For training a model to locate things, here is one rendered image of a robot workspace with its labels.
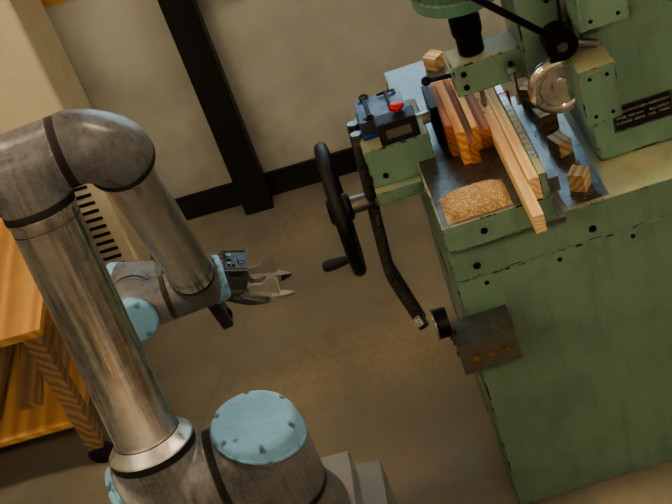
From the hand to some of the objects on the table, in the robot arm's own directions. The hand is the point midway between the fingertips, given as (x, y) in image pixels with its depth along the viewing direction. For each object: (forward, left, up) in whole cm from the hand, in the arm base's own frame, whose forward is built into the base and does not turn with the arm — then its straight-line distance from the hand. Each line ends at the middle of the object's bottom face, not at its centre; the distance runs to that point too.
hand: (286, 286), depth 259 cm
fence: (+20, -50, +17) cm, 57 cm away
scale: (+20, -50, +23) cm, 59 cm away
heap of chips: (-7, -43, +18) cm, 47 cm away
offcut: (+43, -37, +17) cm, 59 cm away
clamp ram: (+16, -34, +18) cm, 42 cm away
